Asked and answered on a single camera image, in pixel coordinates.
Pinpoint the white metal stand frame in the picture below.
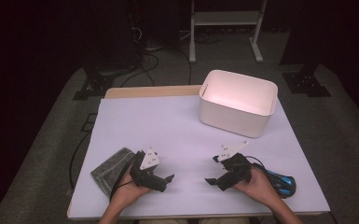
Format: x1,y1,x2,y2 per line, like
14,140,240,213
188,0,269,64

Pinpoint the thin black floor cable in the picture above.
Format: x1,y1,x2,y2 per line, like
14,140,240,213
69,130,92,189

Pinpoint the black stand base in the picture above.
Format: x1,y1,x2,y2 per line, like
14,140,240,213
282,63,332,98
72,65,117,102

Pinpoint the blue and black toy car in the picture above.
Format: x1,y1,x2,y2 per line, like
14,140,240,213
258,165,297,200

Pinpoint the person's right hand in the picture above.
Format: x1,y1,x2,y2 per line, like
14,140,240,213
232,168,282,209

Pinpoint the white plastic bin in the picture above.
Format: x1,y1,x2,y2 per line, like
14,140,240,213
199,69,279,139

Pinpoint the left hand-held gripper cable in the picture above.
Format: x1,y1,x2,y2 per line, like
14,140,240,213
108,154,138,201

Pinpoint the grey fluffy cloth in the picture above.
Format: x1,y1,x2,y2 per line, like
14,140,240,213
90,147,137,199

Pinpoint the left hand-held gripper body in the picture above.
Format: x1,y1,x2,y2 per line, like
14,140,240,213
130,147,166,188

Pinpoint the person's left hand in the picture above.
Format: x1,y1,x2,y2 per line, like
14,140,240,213
110,173,153,208

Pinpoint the black floor frame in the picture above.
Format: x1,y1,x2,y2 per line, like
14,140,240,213
80,113,98,133

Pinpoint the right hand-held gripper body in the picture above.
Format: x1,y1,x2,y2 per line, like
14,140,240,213
217,140,253,191

